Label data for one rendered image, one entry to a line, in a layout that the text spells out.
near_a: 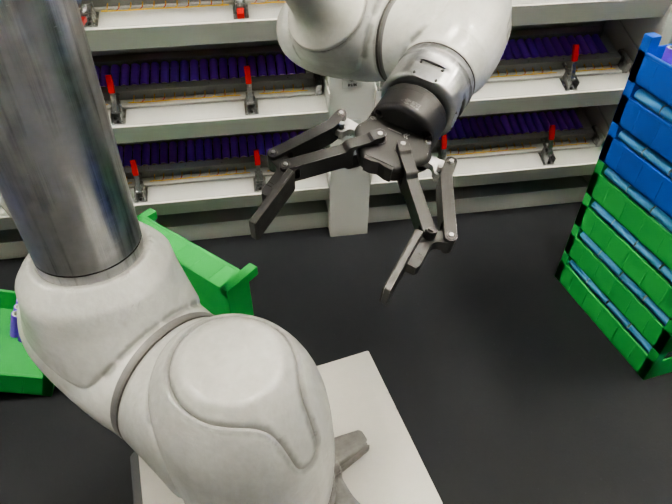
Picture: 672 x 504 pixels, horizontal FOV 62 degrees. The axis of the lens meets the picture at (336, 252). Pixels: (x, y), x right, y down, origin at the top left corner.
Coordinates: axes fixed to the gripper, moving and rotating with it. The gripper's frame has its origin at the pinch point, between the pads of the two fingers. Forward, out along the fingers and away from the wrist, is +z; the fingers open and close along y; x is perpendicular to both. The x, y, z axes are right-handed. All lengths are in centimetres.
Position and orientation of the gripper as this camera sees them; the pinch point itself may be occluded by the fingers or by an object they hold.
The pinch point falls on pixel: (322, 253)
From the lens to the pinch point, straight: 50.9
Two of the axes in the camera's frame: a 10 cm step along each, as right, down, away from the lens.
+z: -4.8, 7.6, -4.5
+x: -0.4, 4.9, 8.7
